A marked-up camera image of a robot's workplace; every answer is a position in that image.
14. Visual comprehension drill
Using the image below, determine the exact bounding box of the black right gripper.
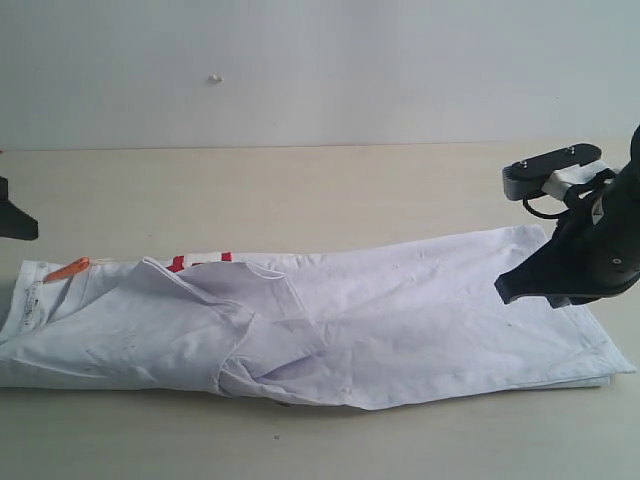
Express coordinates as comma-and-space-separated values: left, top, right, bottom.
494, 132, 639, 309

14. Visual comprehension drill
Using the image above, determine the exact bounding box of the white t-shirt red lettering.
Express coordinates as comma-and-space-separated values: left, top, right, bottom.
1, 226, 633, 410

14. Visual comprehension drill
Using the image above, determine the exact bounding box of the orange fabric tag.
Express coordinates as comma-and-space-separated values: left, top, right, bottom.
42, 257, 113, 283

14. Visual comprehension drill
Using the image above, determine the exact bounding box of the black right camera cable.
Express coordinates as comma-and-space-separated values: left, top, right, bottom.
522, 174, 616, 221

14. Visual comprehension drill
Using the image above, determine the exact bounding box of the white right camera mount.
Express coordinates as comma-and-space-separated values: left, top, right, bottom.
541, 160, 618, 201

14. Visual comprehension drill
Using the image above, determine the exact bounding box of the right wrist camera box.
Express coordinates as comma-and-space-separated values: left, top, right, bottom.
502, 143, 602, 201

